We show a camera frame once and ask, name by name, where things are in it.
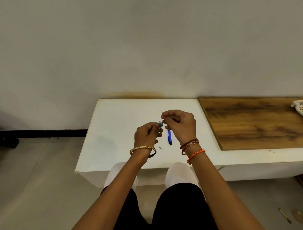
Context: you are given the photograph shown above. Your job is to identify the person's right hand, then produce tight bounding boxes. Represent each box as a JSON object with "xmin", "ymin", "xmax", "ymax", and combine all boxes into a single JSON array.
[{"xmin": 161, "ymin": 110, "xmax": 197, "ymax": 145}]

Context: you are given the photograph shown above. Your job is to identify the person's left hand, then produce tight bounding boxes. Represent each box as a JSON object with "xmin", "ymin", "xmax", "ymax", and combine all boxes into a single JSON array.
[{"xmin": 134, "ymin": 122, "xmax": 164, "ymax": 153}]

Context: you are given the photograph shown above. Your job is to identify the person's right forearm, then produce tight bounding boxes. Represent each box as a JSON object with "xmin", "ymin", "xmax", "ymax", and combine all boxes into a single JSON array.
[{"xmin": 189, "ymin": 156, "xmax": 265, "ymax": 230}]

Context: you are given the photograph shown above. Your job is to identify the person's left forearm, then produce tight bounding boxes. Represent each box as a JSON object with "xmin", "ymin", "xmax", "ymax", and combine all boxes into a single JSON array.
[{"xmin": 72, "ymin": 154, "xmax": 147, "ymax": 230}]

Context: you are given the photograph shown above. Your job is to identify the gold bangle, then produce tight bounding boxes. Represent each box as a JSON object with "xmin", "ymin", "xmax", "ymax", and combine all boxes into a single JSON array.
[{"xmin": 129, "ymin": 146, "xmax": 157, "ymax": 159}]

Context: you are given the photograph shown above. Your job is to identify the white trousers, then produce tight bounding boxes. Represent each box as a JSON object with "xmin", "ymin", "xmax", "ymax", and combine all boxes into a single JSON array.
[{"xmin": 104, "ymin": 162, "xmax": 199, "ymax": 190}]

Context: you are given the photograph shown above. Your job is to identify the wooden board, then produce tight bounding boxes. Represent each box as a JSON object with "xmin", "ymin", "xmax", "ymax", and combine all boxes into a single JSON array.
[{"xmin": 198, "ymin": 97, "xmax": 303, "ymax": 151}]

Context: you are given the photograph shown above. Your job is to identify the black tunic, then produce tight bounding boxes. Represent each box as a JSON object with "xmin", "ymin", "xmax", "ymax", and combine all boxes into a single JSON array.
[{"xmin": 100, "ymin": 183, "xmax": 218, "ymax": 230}]

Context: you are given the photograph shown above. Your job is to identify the black skirting strip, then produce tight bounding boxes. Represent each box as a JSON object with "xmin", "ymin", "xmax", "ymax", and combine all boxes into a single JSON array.
[{"xmin": 0, "ymin": 129, "xmax": 88, "ymax": 139}]

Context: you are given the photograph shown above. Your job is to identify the small wooden stick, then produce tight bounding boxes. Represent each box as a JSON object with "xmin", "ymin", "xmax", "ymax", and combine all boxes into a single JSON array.
[{"xmin": 278, "ymin": 208, "xmax": 292, "ymax": 224}]

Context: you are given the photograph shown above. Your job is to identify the black object on floor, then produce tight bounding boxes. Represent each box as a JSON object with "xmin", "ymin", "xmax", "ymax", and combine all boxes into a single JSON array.
[{"xmin": 0, "ymin": 137, "xmax": 20, "ymax": 149}]

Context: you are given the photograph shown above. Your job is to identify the brown round floor object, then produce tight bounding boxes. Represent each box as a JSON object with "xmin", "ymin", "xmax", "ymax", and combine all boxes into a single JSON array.
[{"xmin": 291, "ymin": 209, "xmax": 303, "ymax": 222}]

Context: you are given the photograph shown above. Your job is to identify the brown band bracelet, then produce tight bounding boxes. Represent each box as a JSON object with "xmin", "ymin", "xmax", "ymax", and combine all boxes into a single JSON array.
[{"xmin": 180, "ymin": 139, "xmax": 199, "ymax": 150}]

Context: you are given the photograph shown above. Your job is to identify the copper wire bracelet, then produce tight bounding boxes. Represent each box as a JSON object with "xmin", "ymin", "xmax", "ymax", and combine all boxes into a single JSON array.
[{"xmin": 181, "ymin": 140, "xmax": 200, "ymax": 156}]

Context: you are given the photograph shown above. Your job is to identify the orange braided bracelet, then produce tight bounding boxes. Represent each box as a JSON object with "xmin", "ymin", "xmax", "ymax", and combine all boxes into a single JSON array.
[{"xmin": 187, "ymin": 149, "xmax": 206, "ymax": 165}]

